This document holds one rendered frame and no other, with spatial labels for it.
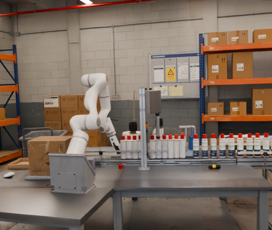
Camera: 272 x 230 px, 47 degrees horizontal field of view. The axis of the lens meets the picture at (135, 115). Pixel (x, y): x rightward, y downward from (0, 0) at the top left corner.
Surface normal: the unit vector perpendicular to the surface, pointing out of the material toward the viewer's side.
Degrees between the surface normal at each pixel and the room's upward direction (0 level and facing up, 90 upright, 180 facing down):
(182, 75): 92
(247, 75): 90
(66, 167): 90
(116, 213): 90
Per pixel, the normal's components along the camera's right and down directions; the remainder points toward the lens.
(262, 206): -0.07, 0.09
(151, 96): 0.77, 0.04
